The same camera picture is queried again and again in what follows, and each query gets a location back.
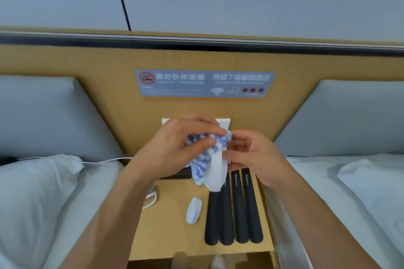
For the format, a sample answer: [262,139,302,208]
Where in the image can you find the person's left hand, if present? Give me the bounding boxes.
[125,113,228,184]

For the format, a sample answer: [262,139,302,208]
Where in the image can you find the person's right hand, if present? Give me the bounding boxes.
[222,129,292,189]

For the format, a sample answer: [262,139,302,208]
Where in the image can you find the blue white striped cloth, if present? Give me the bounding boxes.
[186,130,233,186]

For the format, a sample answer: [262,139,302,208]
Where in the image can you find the white brush grey bristles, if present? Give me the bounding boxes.
[203,149,229,193]
[186,197,202,225]
[142,185,158,209]

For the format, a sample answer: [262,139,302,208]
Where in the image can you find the long black shoe spoon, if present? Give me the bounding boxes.
[231,169,250,244]
[219,180,235,246]
[204,191,221,246]
[241,168,264,244]

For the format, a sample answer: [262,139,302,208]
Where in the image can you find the wooden nightstand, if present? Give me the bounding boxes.
[128,164,280,269]

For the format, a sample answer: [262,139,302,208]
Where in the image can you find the person's left forearm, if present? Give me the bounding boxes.
[58,168,158,269]

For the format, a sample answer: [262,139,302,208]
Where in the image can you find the black leather tissue box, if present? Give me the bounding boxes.
[161,164,194,180]

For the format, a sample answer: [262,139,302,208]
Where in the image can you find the grey headboard cushion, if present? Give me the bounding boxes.
[274,79,404,156]
[0,75,125,162]

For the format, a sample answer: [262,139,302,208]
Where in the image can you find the white pillow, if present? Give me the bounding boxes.
[337,158,404,241]
[0,154,84,269]

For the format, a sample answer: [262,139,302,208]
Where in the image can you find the wooden headboard panel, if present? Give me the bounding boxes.
[0,27,404,169]

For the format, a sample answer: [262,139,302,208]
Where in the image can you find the white switch socket panel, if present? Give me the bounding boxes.
[161,117,231,132]

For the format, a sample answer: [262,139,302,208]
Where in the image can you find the white charging cable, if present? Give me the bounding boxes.
[19,154,133,164]

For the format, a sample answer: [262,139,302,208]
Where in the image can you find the grey wall sign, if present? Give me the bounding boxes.
[135,69,277,99]

